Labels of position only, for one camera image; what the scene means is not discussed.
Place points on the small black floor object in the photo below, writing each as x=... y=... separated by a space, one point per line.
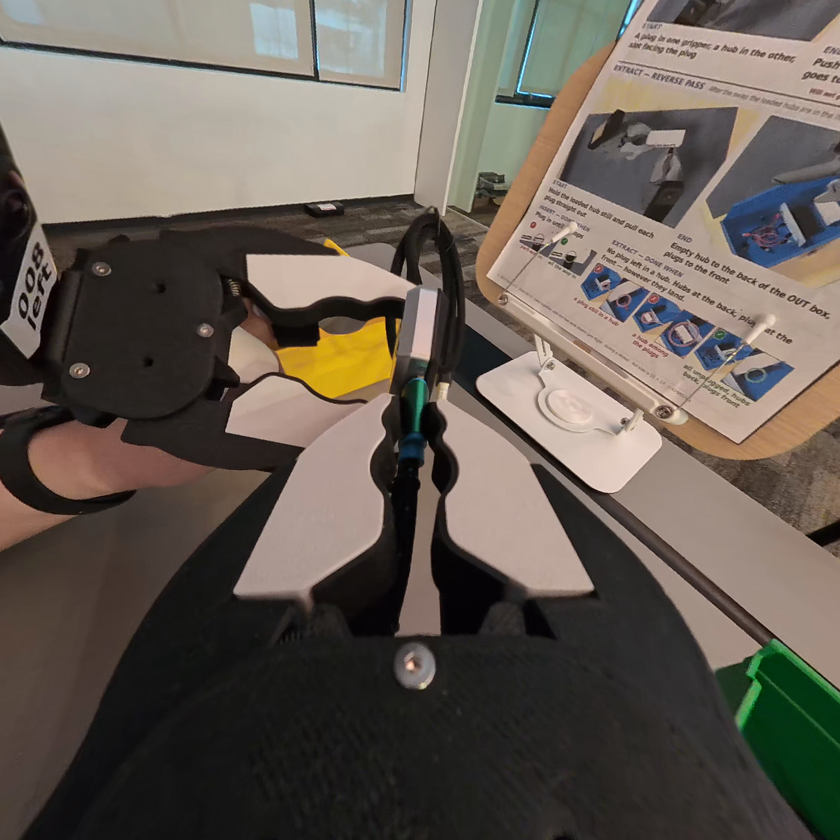
x=324 y=208

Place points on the green plastic bin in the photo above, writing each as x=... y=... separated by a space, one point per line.
x=794 y=735

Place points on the yellow plastic bin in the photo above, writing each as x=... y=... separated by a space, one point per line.
x=341 y=361

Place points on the instruction sheet on stand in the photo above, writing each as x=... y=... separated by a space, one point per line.
x=505 y=223

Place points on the person's left forearm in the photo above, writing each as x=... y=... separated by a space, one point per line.
x=131 y=473

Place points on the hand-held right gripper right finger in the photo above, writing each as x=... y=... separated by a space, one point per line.
x=512 y=525

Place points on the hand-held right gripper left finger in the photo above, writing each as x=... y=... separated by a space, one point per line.
x=315 y=525

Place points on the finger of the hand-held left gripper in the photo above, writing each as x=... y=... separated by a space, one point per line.
x=341 y=282
x=295 y=410

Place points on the black mat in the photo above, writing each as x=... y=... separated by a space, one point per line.
x=492 y=355

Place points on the white stand base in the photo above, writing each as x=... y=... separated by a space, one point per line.
x=571 y=414

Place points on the silver port hub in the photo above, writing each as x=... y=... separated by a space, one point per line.
x=420 y=335

